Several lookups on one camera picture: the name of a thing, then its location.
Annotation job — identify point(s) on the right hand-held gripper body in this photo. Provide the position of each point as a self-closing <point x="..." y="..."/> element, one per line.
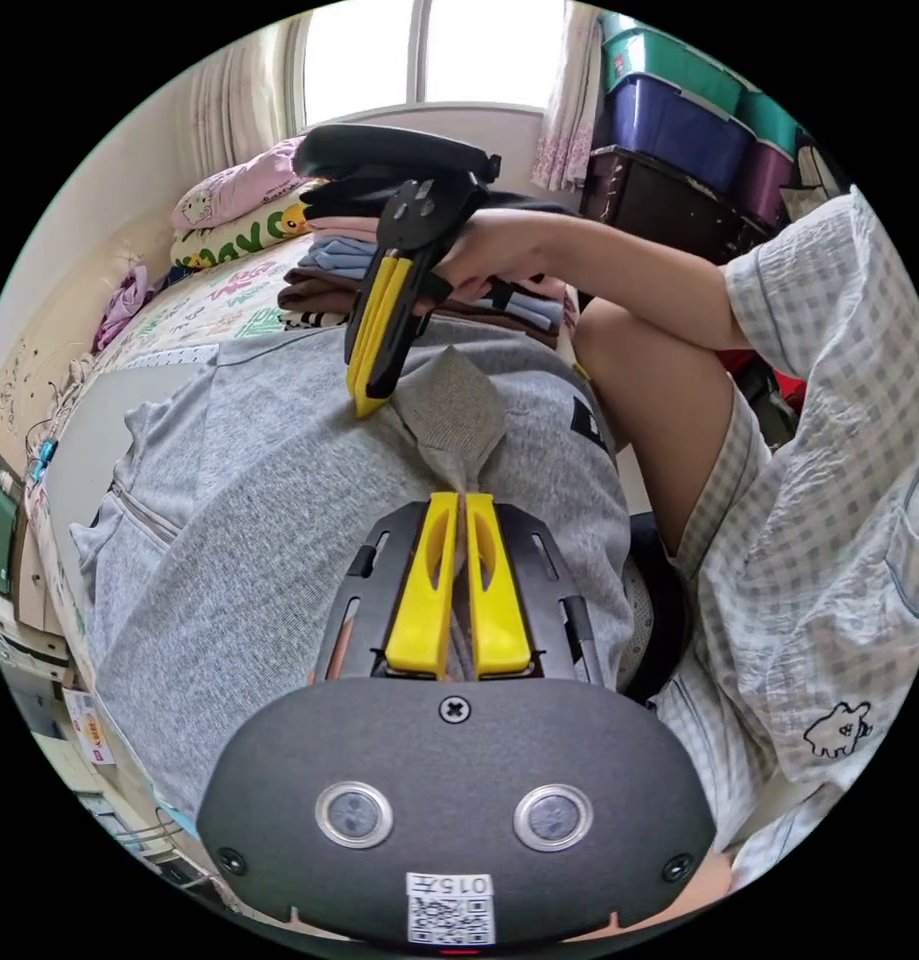
<point x="418" y="217"/>

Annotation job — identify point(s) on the gray lettered long sleeve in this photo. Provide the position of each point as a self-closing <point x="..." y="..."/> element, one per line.
<point x="279" y="525"/>

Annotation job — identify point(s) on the person's body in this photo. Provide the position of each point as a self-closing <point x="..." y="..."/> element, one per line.
<point x="804" y="525"/>

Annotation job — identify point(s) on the pink printed pillow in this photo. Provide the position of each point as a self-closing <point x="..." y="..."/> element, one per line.
<point x="234" y="184"/>

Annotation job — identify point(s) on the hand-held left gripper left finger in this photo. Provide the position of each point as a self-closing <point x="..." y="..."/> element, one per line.
<point x="418" y="600"/>

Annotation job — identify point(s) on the beige curtain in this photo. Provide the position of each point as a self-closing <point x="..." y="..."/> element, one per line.
<point x="241" y="90"/>

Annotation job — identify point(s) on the window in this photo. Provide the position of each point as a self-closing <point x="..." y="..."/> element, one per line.
<point x="429" y="52"/>

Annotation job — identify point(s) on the pink flowered curtain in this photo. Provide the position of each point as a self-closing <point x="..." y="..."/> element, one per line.
<point x="568" y="112"/>

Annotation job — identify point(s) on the pile of clothes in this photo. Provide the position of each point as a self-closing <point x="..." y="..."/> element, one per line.
<point x="324" y="285"/>

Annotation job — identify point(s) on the person's right forearm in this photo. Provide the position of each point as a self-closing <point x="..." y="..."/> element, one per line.
<point x="646" y="285"/>

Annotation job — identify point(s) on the person's right hand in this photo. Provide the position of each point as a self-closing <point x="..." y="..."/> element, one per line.
<point x="504" y="247"/>

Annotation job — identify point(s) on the person's left hand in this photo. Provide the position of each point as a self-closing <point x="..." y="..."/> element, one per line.
<point x="705" y="881"/>

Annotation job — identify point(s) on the purple cloth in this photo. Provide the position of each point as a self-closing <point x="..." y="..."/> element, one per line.
<point x="121" y="300"/>

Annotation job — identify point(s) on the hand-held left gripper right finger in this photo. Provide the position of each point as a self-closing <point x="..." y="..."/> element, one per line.
<point x="496" y="600"/>

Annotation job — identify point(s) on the white pillow with yellow print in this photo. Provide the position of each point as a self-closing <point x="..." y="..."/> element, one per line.
<point x="226" y="244"/>

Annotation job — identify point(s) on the dark cupboard with storage bins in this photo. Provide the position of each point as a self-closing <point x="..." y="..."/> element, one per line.
<point x="676" y="150"/>

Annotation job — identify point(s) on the bed with printed sheet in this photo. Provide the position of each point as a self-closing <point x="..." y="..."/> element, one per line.
<point x="181" y="319"/>

